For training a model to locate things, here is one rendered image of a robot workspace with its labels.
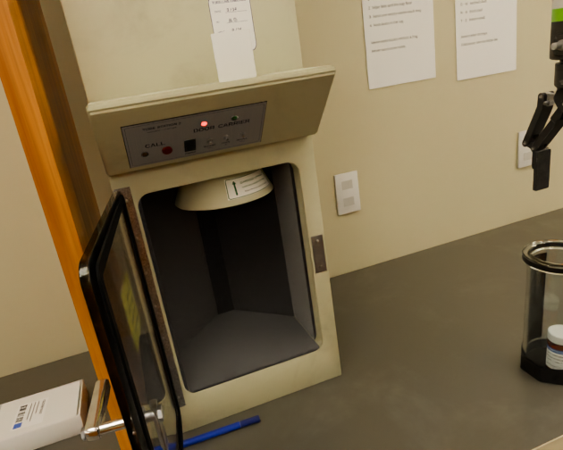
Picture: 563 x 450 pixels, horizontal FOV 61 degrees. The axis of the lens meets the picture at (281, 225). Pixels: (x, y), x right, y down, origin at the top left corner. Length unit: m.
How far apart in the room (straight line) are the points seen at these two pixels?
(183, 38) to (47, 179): 0.27
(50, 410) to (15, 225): 0.41
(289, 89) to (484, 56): 0.96
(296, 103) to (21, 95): 0.34
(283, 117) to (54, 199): 0.32
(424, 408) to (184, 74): 0.66
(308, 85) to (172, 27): 0.21
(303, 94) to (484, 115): 0.96
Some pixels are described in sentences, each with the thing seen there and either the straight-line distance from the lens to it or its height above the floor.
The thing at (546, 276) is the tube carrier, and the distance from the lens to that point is 0.87.
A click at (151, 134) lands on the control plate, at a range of 0.64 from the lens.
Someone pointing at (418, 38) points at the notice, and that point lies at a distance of 1.40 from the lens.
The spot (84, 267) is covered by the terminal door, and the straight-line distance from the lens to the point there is 0.43.
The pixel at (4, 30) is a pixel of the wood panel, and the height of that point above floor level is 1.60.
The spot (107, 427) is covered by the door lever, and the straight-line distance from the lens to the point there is 0.55.
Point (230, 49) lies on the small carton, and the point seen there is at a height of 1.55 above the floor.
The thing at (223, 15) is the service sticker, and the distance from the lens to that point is 0.74.
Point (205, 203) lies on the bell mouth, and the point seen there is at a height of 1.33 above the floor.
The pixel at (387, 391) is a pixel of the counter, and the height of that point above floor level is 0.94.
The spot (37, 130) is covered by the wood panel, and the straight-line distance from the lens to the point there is 0.63.
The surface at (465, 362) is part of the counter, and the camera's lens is 1.00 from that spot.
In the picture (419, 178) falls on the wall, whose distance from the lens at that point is 1.44.
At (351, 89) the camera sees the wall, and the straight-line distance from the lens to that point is 1.30.
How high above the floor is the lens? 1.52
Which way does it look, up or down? 19 degrees down
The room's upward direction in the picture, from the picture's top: 9 degrees counter-clockwise
